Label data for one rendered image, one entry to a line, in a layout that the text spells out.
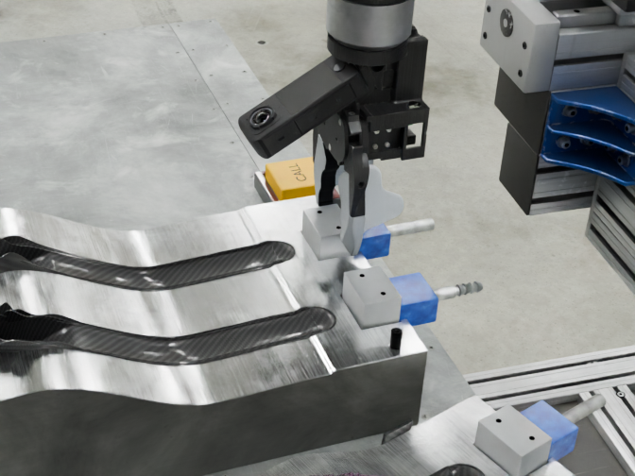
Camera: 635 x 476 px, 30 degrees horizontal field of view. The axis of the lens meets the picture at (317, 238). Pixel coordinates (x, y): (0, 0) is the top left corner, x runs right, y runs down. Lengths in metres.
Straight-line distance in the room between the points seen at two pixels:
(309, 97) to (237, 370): 0.24
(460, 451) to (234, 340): 0.22
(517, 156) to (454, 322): 1.01
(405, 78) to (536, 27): 0.35
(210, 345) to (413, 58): 0.31
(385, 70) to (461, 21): 2.74
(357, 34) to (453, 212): 1.85
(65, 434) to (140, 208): 0.45
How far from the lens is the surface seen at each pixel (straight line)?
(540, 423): 1.02
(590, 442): 1.99
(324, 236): 1.12
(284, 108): 1.04
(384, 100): 1.08
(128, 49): 1.72
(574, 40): 1.43
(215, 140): 1.49
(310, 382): 1.01
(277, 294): 1.09
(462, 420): 1.03
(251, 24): 3.69
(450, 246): 2.72
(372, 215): 1.10
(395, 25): 1.02
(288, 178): 1.35
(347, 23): 1.02
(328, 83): 1.04
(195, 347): 1.05
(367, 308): 1.04
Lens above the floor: 1.56
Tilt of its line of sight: 35 degrees down
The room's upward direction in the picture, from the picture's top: 3 degrees clockwise
